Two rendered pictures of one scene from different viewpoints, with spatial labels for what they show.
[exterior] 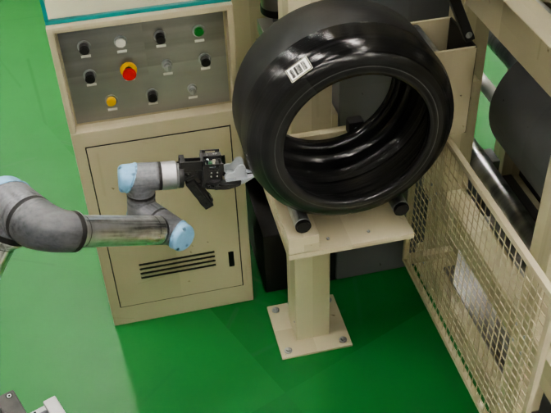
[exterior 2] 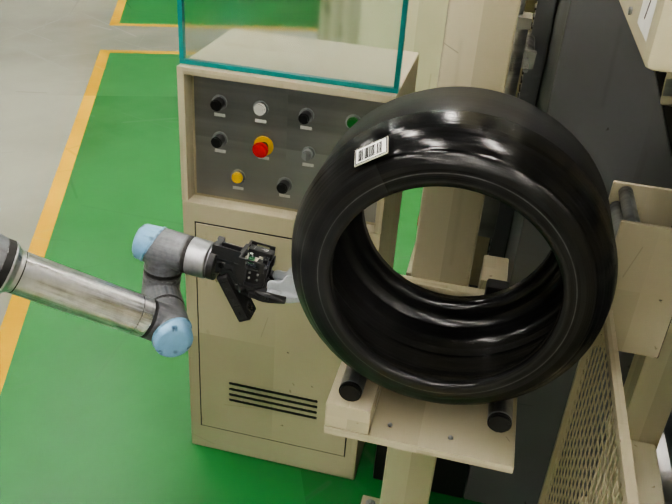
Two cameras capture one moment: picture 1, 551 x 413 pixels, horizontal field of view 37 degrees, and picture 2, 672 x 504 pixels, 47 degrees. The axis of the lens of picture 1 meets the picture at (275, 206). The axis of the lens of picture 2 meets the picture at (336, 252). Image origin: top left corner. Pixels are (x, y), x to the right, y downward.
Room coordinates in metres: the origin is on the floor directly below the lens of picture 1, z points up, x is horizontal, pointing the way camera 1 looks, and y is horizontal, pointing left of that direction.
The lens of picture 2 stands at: (0.66, -0.45, 1.86)
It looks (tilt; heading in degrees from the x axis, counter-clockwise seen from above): 31 degrees down; 22
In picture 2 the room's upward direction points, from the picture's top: 4 degrees clockwise
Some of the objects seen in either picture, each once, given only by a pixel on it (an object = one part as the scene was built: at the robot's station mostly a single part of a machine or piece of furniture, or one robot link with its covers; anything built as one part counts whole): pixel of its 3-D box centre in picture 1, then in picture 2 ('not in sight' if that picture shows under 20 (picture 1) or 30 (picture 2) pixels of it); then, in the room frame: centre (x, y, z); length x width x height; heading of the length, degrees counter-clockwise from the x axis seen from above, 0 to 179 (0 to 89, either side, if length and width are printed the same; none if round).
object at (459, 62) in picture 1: (435, 78); (635, 268); (2.19, -0.51, 1.05); 0.20 x 0.15 x 0.30; 11
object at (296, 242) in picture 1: (289, 205); (365, 362); (1.88, -0.04, 0.84); 0.36 x 0.09 x 0.06; 11
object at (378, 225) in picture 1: (334, 206); (428, 389); (1.90, -0.18, 0.80); 0.37 x 0.36 x 0.02; 101
